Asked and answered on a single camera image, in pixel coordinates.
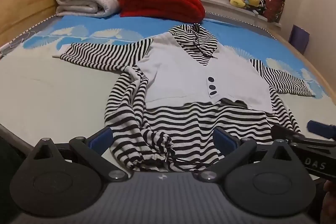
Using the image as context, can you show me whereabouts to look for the person's right hand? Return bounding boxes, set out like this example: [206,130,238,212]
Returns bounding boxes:
[321,180,336,224]

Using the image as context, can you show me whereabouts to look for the dark red cushion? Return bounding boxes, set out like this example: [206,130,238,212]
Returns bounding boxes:
[263,0,285,23]

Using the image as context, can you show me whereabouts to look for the wooden bed frame edge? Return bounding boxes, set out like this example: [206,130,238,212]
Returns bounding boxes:
[264,28,336,104]

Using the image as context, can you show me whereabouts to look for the red folded blanket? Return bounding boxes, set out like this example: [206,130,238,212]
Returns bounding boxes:
[120,0,205,23]

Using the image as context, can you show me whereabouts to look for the black white striped hooded garment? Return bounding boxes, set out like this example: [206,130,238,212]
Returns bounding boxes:
[57,24,313,172]

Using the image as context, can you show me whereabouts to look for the blue white patterned bed sheet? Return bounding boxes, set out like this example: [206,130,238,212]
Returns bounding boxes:
[0,11,336,159]

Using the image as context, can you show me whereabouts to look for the cream folded blanket lower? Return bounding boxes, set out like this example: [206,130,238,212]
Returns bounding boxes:
[56,0,120,18]

